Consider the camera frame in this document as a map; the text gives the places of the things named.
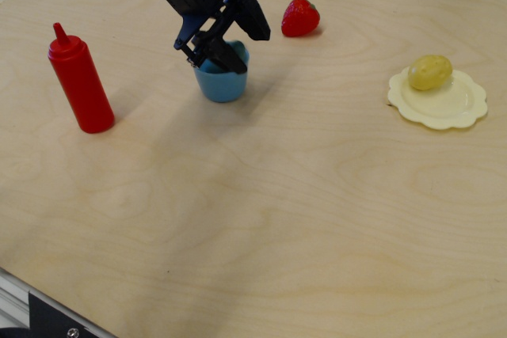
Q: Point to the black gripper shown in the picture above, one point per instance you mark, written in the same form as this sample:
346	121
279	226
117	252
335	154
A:
204	24

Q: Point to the green toy cucumber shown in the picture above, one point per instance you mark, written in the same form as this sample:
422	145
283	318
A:
240	49

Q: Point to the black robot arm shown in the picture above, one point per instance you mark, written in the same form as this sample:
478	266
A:
204	24

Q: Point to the blue plastic cup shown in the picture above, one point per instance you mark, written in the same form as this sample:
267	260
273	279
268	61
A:
219	85

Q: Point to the red toy strawberry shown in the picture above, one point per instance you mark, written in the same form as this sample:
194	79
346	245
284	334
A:
300	18

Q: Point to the red ketchup bottle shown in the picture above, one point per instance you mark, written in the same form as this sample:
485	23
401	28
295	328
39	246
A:
72	62

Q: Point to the yellow toy potato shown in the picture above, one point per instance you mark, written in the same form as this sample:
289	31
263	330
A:
429	72

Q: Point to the cream scalloped plate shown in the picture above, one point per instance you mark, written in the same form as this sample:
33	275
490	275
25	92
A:
458	103

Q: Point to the aluminium table frame rail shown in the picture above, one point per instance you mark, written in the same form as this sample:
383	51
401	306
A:
15	306

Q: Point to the black corner bracket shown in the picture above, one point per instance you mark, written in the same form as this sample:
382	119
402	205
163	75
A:
48	318

